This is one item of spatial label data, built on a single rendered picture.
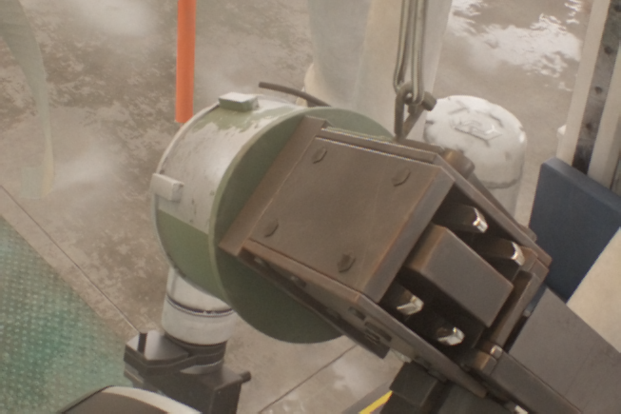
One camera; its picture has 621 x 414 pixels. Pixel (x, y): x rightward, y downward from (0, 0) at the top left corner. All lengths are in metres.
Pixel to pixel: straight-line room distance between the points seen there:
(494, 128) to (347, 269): 0.91
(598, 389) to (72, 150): 2.58
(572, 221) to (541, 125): 1.71
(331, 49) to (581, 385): 0.81
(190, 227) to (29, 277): 2.03
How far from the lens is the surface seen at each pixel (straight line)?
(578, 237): 1.40
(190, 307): 1.04
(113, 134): 3.02
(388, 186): 0.43
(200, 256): 0.55
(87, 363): 2.33
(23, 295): 2.53
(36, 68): 1.06
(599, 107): 1.33
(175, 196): 0.57
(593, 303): 0.87
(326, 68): 1.26
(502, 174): 1.29
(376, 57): 1.00
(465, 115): 1.33
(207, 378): 1.09
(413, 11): 0.44
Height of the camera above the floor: 1.76
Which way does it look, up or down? 40 degrees down
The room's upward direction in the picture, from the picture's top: straight up
